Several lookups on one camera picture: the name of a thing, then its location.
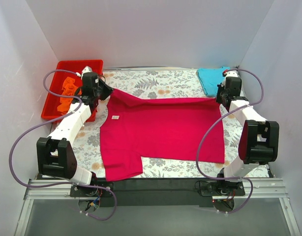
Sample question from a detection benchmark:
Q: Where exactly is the magenta t shirt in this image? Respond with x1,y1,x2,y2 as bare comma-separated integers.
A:
100,89,225,181

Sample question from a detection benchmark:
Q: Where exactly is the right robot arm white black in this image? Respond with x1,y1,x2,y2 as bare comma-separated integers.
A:
216,76,279,196

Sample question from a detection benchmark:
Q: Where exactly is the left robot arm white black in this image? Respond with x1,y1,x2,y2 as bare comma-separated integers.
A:
36,66,113,197

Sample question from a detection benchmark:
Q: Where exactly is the orange t shirt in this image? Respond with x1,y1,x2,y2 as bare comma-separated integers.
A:
56,76,83,116

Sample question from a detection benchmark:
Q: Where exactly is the folded cyan t shirt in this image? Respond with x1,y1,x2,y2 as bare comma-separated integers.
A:
197,67,230,97

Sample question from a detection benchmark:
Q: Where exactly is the red plastic bin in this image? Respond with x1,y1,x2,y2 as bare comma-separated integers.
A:
41,59,103,120

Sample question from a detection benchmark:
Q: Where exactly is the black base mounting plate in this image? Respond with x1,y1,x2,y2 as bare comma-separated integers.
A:
70,177,245,207

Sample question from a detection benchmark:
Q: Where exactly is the aluminium frame rail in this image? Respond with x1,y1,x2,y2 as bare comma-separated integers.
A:
15,178,300,236

